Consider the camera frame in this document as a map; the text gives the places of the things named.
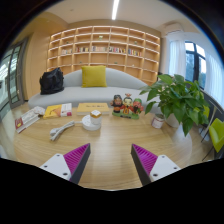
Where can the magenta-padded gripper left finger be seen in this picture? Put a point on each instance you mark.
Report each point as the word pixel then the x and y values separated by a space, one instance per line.
pixel 58 165

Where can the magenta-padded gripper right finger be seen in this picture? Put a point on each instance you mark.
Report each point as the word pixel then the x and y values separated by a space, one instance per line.
pixel 160 166

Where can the white cube charger gold band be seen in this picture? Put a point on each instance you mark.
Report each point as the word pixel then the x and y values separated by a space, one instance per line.
pixel 95 117

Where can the round white power strip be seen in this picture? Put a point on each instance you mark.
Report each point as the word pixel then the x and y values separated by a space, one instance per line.
pixel 86 126

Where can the yellow and white book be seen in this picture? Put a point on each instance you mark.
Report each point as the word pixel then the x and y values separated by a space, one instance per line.
pixel 55 111

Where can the red and white magazine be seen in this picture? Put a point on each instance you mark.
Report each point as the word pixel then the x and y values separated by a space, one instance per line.
pixel 26 120

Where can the lime green chair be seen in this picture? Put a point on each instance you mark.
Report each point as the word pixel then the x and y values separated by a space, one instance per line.
pixel 206 111
pixel 217 133

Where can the flat yellow book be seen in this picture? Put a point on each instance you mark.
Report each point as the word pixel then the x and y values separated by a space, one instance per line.
pixel 93 108

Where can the three-figure cartoon figurine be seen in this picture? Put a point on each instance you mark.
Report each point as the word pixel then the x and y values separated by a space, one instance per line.
pixel 127 106

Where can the green potted plant white pot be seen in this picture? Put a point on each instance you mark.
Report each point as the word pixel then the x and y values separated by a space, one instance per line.
pixel 180 100

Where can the light grey curved sofa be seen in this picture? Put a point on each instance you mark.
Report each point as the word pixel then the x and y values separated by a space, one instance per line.
pixel 73 95

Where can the black bag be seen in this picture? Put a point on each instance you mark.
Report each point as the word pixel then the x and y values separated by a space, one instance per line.
pixel 51 81

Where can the yellow cushion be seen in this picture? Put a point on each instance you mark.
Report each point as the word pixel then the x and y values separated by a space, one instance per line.
pixel 94 76

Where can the white sheer curtain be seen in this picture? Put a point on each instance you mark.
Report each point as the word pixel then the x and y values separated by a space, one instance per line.
pixel 176 58
pixel 215 80

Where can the dark-framed window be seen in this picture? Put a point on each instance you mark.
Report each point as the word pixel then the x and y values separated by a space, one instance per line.
pixel 196 66

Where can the long ceiling light strip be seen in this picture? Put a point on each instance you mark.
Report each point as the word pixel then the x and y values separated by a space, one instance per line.
pixel 115 10

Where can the glass door dark frame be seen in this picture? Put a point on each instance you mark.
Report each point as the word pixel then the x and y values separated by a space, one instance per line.
pixel 13 76

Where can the wooden wall shelf unit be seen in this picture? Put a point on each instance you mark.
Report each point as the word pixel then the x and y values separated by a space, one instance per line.
pixel 100 58

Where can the white wall air conditioner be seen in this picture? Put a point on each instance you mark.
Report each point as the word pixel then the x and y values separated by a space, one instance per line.
pixel 173 28

